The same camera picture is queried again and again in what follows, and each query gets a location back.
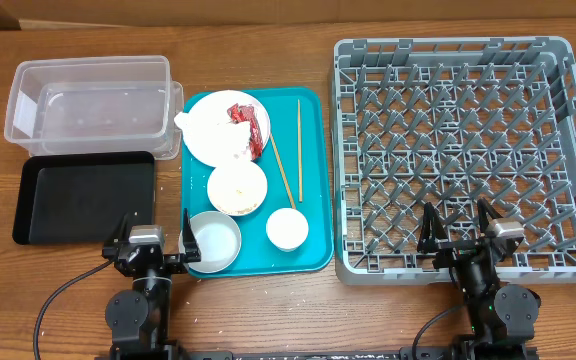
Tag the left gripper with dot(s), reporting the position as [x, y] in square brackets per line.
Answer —
[178, 263]

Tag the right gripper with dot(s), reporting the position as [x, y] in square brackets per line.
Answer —
[433, 237]

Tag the grey-white bowl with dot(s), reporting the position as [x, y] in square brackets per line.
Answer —
[218, 238]

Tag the pink bowl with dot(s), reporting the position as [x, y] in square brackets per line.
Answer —
[237, 188]

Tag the white cup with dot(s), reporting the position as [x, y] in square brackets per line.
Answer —
[287, 229]

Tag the red wrapper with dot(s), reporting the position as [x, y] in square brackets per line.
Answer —
[247, 114]

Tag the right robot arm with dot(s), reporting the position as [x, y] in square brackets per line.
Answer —
[502, 316]

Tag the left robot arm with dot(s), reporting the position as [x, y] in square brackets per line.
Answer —
[139, 317]

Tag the grey dishwasher rack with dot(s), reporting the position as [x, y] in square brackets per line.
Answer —
[449, 122]

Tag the black tray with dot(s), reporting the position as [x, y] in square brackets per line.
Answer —
[81, 198]

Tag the large white plate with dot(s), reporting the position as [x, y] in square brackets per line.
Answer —
[213, 108]

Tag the teal serving tray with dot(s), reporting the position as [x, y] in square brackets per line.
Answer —
[258, 256]

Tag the clear plastic bin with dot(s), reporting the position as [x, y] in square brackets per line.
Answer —
[95, 105]

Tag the left wooden chopstick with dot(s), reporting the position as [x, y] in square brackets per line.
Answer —
[282, 172]

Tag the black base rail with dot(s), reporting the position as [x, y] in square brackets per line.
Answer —
[405, 353]

